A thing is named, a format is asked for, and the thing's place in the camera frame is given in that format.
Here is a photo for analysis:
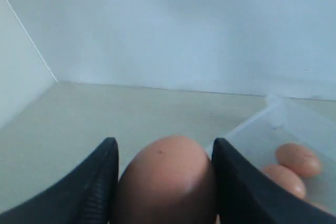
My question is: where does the clear plastic container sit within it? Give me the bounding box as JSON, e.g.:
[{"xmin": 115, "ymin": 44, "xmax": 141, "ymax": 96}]
[{"xmin": 204, "ymin": 94, "xmax": 336, "ymax": 224}]

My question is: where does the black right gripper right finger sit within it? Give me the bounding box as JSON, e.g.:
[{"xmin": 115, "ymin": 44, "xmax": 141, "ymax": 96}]
[{"xmin": 212, "ymin": 138, "xmax": 335, "ymax": 224}]

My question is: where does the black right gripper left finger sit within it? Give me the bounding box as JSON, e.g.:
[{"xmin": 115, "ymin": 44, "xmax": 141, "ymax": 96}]
[{"xmin": 1, "ymin": 137, "xmax": 119, "ymax": 224}]

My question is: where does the brown egg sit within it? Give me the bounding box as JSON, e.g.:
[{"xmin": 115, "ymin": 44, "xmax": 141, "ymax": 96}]
[
  {"xmin": 262, "ymin": 164, "xmax": 307, "ymax": 199},
  {"xmin": 275, "ymin": 143, "xmax": 322, "ymax": 177},
  {"xmin": 110, "ymin": 135, "xmax": 217, "ymax": 223}
]

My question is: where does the brown egg top back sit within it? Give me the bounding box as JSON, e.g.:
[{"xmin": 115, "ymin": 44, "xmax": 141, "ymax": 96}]
[{"xmin": 275, "ymin": 143, "xmax": 322, "ymax": 177}]

